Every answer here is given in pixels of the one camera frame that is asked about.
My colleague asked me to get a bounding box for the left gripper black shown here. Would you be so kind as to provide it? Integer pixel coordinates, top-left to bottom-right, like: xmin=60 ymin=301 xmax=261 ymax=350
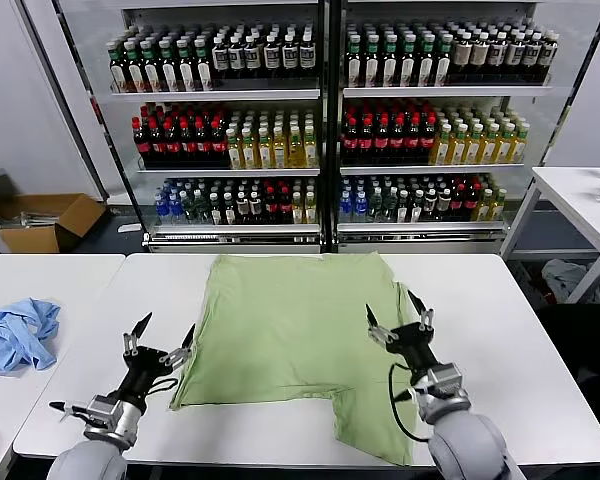
xmin=115 ymin=312 xmax=197 ymax=402

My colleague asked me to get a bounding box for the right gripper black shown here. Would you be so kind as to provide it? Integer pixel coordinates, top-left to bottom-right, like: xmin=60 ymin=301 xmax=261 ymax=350
xmin=364 ymin=289 xmax=440 ymax=374

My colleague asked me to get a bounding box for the light green polo shirt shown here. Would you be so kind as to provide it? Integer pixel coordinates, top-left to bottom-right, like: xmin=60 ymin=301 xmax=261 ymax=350
xmin=167 ymin=252 xmax=416 ymax=467

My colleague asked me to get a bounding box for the grey clothes pile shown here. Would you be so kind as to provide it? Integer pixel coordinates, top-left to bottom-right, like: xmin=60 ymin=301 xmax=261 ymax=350
xmin=540 ymin=258 xmax=589 ymax=303

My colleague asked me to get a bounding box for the open cardboard box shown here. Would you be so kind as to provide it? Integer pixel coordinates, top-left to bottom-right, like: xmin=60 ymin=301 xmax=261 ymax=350
xmin=0 ymin=192 xmax=107 ymax=254

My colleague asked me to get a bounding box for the crumpled light blue shirt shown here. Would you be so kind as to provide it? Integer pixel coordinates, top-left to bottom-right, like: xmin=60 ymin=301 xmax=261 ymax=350
xmin=0 ymin=298 xmax=62 ymax=376

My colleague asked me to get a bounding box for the yellow tea bottle white cap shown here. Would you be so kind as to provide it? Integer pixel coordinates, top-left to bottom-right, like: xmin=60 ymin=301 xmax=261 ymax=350
xmin=241 ymin=127 xmax=258 ymax=170
xmin=226 ymin=128 xmax=243 ymax=170
xmin=271 ymin=126 xmax=288 ymax=169
xmin=287 ymin=125 xmax=304 ymax=169
xmin=302 ymin=124 xmax=320 ymax=169
xmin=431 ymin=123 xmax=452 ymax=167
xmin=256 ymin=127 xmax=273 ymax=170
xmin=482 ymin=122 xmax=500 ymax=166
xmin=450 ymin=123 xmax=468 ymax=166
xmin=466 ymin=123 xmax=484 ymax=166
xmin=497 ymin=122 xmax=514 ymax=165
xmin=511 ymin=122 xmax=529 ymax=164

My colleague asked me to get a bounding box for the metal rods bundle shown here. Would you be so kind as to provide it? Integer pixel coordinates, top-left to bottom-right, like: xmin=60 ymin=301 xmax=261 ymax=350
xmin=18 ymin=210 xmax=56 ymax=226

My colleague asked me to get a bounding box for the white side table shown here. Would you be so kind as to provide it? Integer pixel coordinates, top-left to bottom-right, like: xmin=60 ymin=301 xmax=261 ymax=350
xmin=499 ymin=164 xmax=600 ymax=304

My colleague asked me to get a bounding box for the white drinks display cabinet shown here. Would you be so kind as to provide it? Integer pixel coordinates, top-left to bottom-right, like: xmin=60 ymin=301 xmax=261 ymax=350
xmin=329 ymin=0 xmax=551 ymax=254
xmin=92 ymin=0 xmax=331 ymax=254

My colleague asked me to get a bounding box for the green cap dark tea bottle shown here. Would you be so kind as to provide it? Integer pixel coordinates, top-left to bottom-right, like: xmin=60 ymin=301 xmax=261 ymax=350
xmin=399 ymin=33 xmax=418 ymax=88
xmin=346 ymin=33 xmax=364 ymax=88
xmin=107 ymin=40 xmax=126 ymax=94
xmin=381 ymin=33 xmax=400 ymax=88
xmin=363 ymin=33 xmax=381 ymax=88
xmin=434 ymin=33 xmax=453 ymax=87
xmin=417 ymin=33 xmax=436 ymax=88
xmin=140 ymin=39 xmax=160 ymax=94
xmin=124 ymin=39 xmax=143 ymax=94
xmin=176 ymin=38 xmax=195 ymax=93
xmin=158 ymin=38 xmax=178 ymax=93
xmin=194 ymin=37 xmax=214 ymax=93

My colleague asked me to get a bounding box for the beige label dark drink bottle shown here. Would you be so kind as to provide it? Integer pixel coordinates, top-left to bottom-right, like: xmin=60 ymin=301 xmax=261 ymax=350
xmin=471 ymin=30 xmax=490 ymax=84
xmin=453 ymin=30 xmax=473 ymax=84

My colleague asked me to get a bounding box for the white label dark drink bottle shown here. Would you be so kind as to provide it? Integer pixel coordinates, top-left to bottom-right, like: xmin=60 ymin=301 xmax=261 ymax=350
xmin=506 ymin=30 xmax=525 ymax=83
xmin=540 ymin=30 xmax=560 ymax=83
xmin=488 ymin=30 xmax=507 ymax=84
xmin=523 ymin=30 xmax=542 ymax=83
xmin=297 ymin=31 xmax=316 ymax=77
xmin=280 ymin=32 xmax=298 ymax=78
xmin=228 ymin=34 xmax=246 ymax=79
xmin=262 ymin=33 xmax=281 ymax=78
xmin=244 ymin=34 xmax=262 ymax=79
xmin=212 ymin=35 xmax=230 ymax=79

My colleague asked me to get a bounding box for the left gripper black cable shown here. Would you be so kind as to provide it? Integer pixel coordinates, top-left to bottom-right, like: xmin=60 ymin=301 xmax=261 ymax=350
xmin=148 ymin=377 xmax=180 ymax=400

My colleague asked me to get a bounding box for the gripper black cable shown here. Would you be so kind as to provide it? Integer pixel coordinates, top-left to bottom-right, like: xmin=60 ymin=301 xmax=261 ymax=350
xmin=148 ymin=377 xmax=180 ymax=400
xmin=387 ymin=362 xmax=434 ymax=444

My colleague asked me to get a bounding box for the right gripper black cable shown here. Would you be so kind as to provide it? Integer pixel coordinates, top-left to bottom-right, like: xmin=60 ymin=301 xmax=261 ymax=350
xmin=387 ymin=362 xmax=434 ymax=444

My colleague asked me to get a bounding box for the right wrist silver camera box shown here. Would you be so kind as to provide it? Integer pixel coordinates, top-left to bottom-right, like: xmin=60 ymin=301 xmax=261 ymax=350
xmin=426 ymin=360 xmax=465 ymax=397

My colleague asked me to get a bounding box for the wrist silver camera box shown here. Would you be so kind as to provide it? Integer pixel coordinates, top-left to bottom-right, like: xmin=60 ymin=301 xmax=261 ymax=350
xmin=426 ymin=360 xmax=465 ymax=397
xmin=82 ymin=393 xmax=122 ymax=427

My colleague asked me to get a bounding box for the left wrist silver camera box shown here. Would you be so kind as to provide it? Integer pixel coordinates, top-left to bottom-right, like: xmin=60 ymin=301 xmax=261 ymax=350
xmin=82 ymin=393 xmax=122 ymax=427

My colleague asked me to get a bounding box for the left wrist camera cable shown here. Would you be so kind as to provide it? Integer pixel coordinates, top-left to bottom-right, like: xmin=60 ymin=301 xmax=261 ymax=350
xmin=48 ymin=400 xmax=89 ymax=422

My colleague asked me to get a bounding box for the glass cabinet door black frame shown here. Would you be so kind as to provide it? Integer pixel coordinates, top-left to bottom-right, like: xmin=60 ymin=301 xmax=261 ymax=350
xmin=17 ymin=0 xmax=149 ymax=246
xmin=502 ymin=0 xmax=600 ymax=251

